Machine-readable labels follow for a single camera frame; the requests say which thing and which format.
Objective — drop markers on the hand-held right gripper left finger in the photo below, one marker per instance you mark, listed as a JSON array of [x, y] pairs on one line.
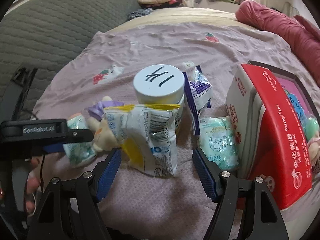
[[108, 175]]

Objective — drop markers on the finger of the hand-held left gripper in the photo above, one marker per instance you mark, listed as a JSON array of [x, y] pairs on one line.
[[80, 135], [53, 148]]

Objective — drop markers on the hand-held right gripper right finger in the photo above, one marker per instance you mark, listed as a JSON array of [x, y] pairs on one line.
[[205, 177]]

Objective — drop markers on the mint green tissue pack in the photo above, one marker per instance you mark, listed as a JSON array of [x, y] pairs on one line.
[[220, 142], [78, 152]]

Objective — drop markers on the yellow white snack packet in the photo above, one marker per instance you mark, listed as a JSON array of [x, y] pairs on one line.
[[147, 135]]

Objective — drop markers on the white bottle with lid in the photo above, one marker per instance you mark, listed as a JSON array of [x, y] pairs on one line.
[[158, 82]]

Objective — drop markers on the green plush ball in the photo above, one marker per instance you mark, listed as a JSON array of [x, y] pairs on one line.
[[312, 128]]

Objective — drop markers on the pink shallow cardboard box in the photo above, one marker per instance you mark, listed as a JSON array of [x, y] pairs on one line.
[[300, 87]]

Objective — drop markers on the person's left hand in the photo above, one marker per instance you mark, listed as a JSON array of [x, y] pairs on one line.
[[33, 180]]

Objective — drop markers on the red tissue pack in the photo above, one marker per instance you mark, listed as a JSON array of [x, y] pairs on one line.
[[272, 130]]

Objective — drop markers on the grey quilted headboard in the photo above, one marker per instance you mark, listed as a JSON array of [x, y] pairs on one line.
[[55, 30]]

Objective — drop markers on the lilac printed blanket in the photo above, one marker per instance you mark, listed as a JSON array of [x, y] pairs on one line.
[[155, 47]]

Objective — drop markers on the blue patterned cloth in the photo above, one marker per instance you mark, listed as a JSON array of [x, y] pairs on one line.
[[140, 13]]

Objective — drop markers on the pale pink folded cloth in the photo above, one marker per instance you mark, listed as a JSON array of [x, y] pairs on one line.
[[155, 1]]

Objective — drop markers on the beige bed sheet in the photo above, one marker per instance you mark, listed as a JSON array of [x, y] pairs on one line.
[[190, 15]]

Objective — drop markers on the pink red duvet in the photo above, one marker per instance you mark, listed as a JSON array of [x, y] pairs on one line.
[[280, 25]]

